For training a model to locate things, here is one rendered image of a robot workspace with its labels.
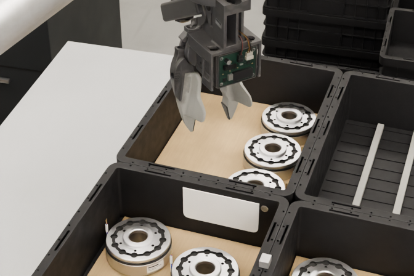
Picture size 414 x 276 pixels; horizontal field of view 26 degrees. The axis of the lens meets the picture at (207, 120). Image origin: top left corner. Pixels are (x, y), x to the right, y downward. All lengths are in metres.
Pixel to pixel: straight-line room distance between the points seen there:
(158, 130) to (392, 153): 0.43
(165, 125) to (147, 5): 2.33
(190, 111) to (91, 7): 1.92
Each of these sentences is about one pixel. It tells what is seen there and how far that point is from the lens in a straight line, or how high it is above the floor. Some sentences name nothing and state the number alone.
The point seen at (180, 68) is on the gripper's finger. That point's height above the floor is 1.23.
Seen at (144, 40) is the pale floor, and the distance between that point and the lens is 3.67.
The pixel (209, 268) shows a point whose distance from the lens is 1.38.
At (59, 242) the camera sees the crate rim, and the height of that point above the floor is 0.93.
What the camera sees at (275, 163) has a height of 0.86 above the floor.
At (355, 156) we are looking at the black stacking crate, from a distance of 1.65.
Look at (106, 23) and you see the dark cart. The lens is 3.20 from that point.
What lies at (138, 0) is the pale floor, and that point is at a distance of 3.99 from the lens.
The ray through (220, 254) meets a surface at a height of 0.86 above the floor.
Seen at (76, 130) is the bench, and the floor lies 0.70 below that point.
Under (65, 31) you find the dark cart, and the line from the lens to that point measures 2.85.
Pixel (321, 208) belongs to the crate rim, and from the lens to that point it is 1.37.
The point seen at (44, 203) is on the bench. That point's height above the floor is 0.70.
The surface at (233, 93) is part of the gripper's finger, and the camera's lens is 1.18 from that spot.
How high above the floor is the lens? 1.81
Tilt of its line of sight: 35 degrees down
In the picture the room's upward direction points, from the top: straight up
